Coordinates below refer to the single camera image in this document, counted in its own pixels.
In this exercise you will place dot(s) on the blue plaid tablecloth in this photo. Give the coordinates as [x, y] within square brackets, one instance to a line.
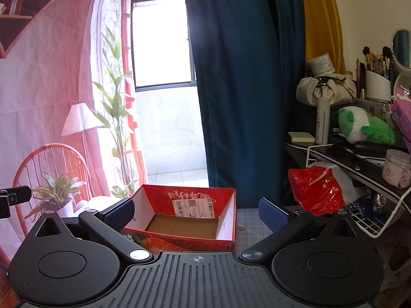
[250, 229]

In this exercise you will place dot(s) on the white labelled jar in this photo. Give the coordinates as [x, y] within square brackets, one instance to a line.
[321, 65]

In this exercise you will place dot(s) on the blue curtain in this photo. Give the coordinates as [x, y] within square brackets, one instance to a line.
[249, 56]

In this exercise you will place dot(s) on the yellow curtain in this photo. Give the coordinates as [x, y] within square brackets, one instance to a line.
[323, 31]

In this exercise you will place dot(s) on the pink printed backdrop cloth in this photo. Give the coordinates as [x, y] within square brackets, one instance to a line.
[65, 99]

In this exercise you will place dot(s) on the purple tissue pack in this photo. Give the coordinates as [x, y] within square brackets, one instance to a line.
[401, 110]

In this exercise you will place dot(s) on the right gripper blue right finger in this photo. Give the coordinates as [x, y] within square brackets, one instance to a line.
[285, 226]

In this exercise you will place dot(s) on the red plastic bag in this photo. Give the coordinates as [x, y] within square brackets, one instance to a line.
[316, 190]

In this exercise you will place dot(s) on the green white plush toy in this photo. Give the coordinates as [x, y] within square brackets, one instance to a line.
[357, 125]

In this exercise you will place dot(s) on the beige drawstring bag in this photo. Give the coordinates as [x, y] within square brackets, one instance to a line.
[336, 87]

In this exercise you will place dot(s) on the white wire rack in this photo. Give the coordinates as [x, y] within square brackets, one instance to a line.
[379, 204]

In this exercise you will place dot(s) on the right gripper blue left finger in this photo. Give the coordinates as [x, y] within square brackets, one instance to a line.
[105, 227]

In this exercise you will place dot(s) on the round vanity mirror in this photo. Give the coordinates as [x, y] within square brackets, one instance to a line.
[400, 46]

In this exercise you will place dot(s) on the yellow sticky note pad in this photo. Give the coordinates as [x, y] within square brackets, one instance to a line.
[303, 137]

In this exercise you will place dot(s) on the clear jar with lid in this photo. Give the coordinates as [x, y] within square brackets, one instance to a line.
[396, 169]

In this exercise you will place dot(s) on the red strawberry cardboard box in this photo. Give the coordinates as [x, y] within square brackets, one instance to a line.
[185, 219]

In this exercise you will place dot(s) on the white brush holder cup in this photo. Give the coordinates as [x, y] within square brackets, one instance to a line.
[377, 87]

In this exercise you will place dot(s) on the white spray bottle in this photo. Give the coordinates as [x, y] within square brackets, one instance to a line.
[322, 121]

